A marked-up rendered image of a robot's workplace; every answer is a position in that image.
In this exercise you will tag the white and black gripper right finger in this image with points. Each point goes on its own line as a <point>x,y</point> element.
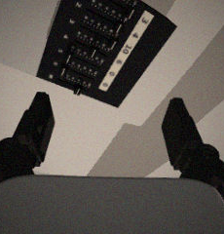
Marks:
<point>186,148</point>

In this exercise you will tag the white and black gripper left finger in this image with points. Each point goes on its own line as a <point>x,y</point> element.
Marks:
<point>30,140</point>

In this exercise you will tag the black lighting desk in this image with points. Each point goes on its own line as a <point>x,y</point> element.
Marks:
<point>106,65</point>

